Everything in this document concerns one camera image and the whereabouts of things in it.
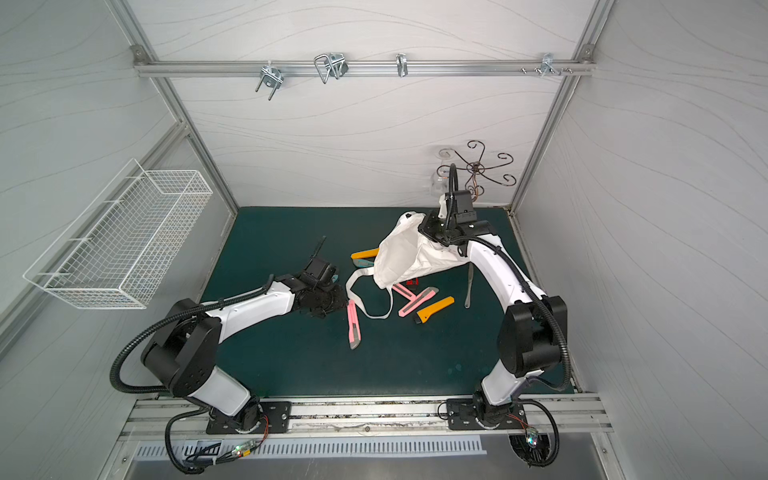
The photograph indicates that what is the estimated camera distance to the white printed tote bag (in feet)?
2.74

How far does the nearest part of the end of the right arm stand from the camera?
2.02 feet

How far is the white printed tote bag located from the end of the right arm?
4cm
